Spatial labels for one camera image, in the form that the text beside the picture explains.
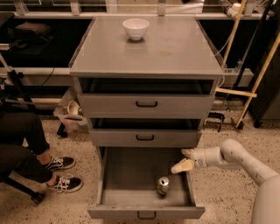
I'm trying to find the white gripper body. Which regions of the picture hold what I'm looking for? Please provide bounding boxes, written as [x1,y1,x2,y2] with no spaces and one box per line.
[190,147,222,168]

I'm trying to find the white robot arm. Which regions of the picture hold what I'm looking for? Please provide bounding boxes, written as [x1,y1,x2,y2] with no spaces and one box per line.
[171,139,280,224]

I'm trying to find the bottom grey drawer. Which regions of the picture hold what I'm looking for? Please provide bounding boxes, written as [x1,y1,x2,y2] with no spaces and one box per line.
[87,147,205,220]

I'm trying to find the grey drawer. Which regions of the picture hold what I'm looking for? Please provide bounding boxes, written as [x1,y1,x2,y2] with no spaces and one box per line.
[87,147,205,220]
[89,118,201,148]
[77,78,216,120]

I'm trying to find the grey drawer cabinet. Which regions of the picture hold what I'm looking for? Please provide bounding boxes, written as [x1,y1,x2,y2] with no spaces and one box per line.
[69,16,225,165]

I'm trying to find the middle grey drawer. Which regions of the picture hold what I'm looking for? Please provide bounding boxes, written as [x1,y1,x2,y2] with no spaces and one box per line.
[89,118,201,148]

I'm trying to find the top grey drawer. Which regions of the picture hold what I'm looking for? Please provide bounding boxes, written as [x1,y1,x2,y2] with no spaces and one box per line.
[77,78,216,120]

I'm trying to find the clear plastic bin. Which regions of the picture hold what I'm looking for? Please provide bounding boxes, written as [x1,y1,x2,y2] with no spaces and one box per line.
[53,87,88,132]

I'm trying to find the lower black white sneaker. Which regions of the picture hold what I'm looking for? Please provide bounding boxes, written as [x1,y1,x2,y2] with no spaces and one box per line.
[47,174,83,193]

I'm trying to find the black white sneaker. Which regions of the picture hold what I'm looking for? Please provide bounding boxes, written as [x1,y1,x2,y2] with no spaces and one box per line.
[45,157,75,172]
[47,174,83,193]

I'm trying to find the white cup in bin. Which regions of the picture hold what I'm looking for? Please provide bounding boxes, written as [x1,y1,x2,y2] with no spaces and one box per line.
[66,101,80,115]

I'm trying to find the upper black white sneaker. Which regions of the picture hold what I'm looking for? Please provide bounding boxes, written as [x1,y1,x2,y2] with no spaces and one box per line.
[45,157,75,172]

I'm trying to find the white ceramic bowl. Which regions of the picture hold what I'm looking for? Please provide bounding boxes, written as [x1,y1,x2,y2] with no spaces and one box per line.
[122,18,150,40]

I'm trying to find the black chair base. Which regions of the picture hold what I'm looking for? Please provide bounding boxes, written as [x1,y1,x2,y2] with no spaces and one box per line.
[3,178,45,204]

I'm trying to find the seated person black trousers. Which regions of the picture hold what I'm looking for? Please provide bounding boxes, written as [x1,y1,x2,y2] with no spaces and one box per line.
[0,112,53,183]

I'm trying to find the black tripod stand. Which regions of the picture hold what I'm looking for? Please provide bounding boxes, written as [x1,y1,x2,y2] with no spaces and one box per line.
[0,52,38,113]

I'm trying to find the dark box on shelf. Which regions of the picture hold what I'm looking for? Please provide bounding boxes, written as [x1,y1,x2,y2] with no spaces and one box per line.
[15,22,51,36]

